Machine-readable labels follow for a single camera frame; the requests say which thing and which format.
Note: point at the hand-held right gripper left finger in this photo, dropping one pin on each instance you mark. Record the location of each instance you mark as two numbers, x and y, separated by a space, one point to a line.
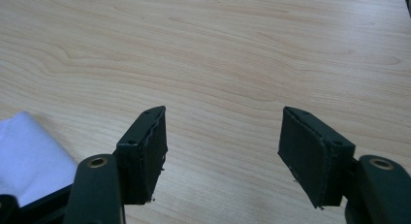
142 159

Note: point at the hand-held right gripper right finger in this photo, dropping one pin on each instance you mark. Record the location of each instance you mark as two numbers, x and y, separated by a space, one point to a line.
310 159

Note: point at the light purple sock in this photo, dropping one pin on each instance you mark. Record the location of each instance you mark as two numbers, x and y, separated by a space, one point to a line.
29 156

